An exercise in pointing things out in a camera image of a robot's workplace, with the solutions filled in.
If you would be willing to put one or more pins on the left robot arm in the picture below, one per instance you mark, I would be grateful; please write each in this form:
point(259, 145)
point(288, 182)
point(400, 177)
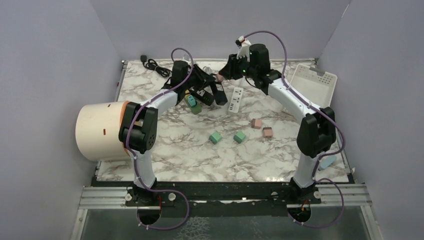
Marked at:
point(139, 125)

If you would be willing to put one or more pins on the white power strip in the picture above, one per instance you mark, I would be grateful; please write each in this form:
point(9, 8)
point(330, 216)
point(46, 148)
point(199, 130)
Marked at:
point(235, 100)

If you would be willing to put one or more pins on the aluminium front rail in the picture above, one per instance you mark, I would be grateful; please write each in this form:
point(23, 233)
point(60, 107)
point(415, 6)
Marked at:
point(324, 195)

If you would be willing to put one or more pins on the light blue charger plug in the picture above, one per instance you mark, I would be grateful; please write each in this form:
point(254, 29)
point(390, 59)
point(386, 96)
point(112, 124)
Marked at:
point(326, 162)

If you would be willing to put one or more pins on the cream cylindrical drum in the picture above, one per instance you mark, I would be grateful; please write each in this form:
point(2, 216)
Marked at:
point(97, 131)

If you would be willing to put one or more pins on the white plastic basket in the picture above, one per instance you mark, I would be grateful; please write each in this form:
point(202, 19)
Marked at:
point(314, 84)

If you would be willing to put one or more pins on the green USB charger plug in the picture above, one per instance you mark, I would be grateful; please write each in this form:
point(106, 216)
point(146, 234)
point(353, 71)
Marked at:
point(215, 137)

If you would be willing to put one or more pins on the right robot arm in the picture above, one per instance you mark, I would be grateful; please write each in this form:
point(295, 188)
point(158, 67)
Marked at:
point(317, 131)

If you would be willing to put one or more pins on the pink USB charger plug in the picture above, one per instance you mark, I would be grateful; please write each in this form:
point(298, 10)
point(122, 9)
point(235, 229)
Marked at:
point(267, 132)

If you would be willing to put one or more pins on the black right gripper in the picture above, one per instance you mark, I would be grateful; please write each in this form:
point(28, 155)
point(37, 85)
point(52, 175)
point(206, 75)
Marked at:
point(229, 71)

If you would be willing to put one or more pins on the black power strip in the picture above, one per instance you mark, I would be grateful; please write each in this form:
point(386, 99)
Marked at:
point(205, 97)
point(219, 93)

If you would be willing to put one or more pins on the teal blue charger plug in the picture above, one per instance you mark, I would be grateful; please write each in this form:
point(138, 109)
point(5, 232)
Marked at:
point(191, 101)

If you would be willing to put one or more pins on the green power strip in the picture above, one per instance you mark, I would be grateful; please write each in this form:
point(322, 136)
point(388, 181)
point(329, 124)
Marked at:
point(197, 109)

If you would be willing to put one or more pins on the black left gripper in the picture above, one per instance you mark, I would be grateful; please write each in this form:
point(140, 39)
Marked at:
point(203, 79)

